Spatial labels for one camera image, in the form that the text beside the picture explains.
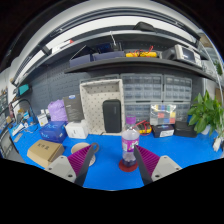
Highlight grey drawer cabinet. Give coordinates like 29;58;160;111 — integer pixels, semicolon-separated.
164;75;192;121
121;73;163;121

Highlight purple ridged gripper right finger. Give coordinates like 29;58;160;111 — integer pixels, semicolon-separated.
134;145;181;185

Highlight red round coaster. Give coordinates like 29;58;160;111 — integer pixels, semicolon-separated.
119;159;138;172

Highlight brown cardboard box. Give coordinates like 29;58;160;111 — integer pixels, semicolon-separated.
27;140;64;168

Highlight dark grey flat box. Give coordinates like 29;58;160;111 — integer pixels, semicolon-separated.
63;94;84;122

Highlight dark grey wall shelf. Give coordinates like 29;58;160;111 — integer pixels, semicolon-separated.
64;57;215;81

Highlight black rectangular speaker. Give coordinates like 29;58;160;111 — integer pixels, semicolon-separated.
102;99;121;133

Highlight green potted plant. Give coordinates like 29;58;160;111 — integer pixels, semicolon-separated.
188;92;224;136

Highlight blue product box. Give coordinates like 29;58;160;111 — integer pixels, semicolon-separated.
39;121;67;143

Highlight grey drawer cabinet left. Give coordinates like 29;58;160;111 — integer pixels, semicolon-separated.
121;73;163;121

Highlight yellow multimeter with red leads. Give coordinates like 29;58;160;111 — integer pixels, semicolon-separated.
136;120;152;136

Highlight clear plastic bottle purple label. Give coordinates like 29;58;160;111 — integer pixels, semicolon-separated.
122;115;140;162

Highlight dark blue case on shelf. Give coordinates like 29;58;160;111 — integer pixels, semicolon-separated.
69;43;125;67

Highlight beige patterned ceramic mug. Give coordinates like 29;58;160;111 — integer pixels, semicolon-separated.
71;142;96;166

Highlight white small box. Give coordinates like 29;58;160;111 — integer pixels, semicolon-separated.
65;120;89;139

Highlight yellow tool on shelf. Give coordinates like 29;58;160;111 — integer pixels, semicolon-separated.
125;45;157;58

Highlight blue table mat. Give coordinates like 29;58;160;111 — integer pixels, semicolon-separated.
9;123;224;192

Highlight clear box of coloured parts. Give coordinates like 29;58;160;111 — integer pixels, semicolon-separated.
150;104;176;125

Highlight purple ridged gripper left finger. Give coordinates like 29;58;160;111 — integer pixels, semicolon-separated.
46;143;99;186

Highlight white oscilloscope on shelf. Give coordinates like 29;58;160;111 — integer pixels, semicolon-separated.
172;44;202;68

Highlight black box white label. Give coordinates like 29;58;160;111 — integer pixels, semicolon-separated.
152;124;174;138

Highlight black flat case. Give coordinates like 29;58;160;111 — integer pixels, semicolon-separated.
174;121;197;138

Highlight grey drawer cabinet right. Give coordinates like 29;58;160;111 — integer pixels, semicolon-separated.
164;75;192;121

